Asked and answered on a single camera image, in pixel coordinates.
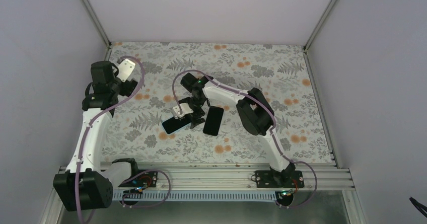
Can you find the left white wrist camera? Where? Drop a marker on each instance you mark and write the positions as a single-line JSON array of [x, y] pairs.
[[125, 69]]

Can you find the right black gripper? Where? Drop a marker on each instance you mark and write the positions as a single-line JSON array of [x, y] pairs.
[[195, 122]]

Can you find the black smartphone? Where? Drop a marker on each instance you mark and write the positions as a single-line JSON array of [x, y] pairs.
[[213, 121]]

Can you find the floral patterned table mat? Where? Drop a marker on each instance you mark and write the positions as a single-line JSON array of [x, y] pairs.
[[279, 71]]

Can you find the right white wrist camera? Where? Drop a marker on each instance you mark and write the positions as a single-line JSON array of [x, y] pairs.
[[181, 110]]

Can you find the black phone light-blue case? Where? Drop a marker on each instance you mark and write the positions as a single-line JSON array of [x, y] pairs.
[[172, 124]]

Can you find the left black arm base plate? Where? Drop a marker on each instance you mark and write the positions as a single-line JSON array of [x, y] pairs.
[[143, 179]]

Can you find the aluminium rail frame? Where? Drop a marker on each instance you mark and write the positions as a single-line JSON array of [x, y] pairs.
[[228, 193]]

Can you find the black object at corner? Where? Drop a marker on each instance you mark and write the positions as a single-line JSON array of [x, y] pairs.
[[419, 206]]

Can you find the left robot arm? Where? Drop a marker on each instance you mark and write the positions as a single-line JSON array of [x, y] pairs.
[[84, 185]]

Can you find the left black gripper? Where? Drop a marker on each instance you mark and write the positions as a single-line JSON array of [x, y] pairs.
[[129, 87]]

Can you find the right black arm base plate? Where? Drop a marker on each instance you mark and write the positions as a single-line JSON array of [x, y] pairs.
[[266, 179]]

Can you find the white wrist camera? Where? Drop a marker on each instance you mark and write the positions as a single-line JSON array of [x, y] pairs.
[[125, 69], [181, 110]]

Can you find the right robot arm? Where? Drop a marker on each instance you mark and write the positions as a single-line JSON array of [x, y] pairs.
[[255, 113]]

